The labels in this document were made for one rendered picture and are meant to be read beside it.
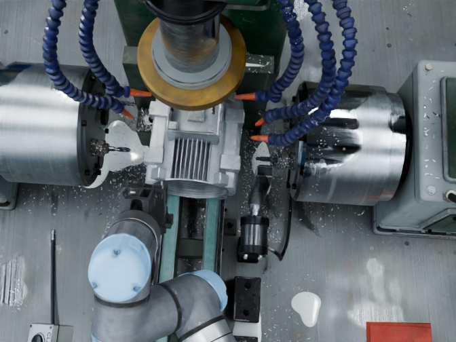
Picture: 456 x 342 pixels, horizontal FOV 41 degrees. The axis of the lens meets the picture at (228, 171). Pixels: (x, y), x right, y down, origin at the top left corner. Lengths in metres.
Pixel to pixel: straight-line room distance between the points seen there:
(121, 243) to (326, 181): 0.53
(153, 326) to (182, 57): 0.39
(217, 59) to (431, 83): 0.46
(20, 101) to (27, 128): 0.05
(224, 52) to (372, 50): 0.74
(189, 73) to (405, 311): 0.82
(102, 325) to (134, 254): 0.12
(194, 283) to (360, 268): 0.65
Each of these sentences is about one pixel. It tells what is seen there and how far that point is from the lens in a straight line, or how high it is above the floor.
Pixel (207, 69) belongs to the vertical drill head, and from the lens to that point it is 0.97.
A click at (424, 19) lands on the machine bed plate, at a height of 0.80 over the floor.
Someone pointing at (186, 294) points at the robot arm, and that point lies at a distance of 0.90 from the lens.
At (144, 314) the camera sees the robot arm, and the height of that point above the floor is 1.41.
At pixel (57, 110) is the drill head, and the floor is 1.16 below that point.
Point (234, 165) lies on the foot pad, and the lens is 1.21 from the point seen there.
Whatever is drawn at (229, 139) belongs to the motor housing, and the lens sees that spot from 1.24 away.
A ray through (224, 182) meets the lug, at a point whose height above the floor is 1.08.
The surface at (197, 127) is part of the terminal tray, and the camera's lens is 1.19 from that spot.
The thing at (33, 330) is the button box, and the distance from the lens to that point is 1.24.
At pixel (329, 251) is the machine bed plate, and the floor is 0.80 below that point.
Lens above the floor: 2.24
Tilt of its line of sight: 75 degrees down
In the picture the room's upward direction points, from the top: 5 degrees clockwise
